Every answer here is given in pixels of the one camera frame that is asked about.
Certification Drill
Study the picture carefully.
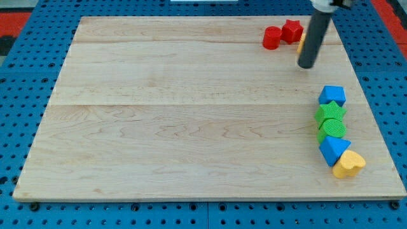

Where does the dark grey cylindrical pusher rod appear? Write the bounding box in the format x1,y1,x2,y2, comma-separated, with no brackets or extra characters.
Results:
297,10,332,69

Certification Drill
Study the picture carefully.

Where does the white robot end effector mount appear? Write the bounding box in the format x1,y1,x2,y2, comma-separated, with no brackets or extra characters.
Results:
311,0,354,13

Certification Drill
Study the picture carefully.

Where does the yellow hexagon block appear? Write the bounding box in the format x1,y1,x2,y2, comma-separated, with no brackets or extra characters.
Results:
296,33,307,54

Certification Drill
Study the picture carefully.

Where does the blue cube block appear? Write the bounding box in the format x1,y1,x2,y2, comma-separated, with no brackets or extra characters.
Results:
319,85,346,106

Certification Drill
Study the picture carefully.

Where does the red star block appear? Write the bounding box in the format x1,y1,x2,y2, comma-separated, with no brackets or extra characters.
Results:
281,19,303,44

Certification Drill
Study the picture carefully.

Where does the red cylinder block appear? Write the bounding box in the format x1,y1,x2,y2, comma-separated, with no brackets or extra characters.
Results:
262,26,282,50

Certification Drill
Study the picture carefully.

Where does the green star block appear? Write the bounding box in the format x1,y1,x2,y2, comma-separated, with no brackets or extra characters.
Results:
314,101,347,128

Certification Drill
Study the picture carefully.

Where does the green cylinder block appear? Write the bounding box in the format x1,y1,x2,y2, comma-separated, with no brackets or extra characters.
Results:
317,119,347,143

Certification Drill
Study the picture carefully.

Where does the blue triangular prism block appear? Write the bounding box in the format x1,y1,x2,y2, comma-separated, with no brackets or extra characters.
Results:
319,136,351,167

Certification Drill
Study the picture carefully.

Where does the yellow heart block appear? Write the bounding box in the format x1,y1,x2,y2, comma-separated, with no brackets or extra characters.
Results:
332,149,366,179

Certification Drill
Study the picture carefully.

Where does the light wooden board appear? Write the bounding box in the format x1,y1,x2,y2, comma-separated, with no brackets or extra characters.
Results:
13,16,406,202

